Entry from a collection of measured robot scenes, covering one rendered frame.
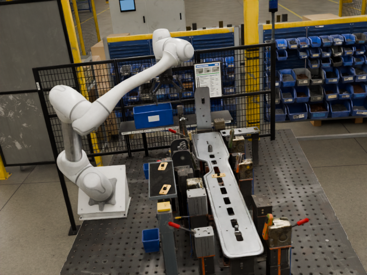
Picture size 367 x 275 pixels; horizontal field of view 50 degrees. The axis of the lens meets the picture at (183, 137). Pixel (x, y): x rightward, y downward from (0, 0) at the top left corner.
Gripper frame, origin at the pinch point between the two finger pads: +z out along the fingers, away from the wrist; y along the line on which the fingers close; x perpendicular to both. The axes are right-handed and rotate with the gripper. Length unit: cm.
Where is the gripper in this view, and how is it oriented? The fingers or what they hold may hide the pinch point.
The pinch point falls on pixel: (168, 102)
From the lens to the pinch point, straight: 229.6
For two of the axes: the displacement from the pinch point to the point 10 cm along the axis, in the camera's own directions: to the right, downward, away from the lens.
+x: -0.9, -4.0, 9.1
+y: 9.9, -1.2, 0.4
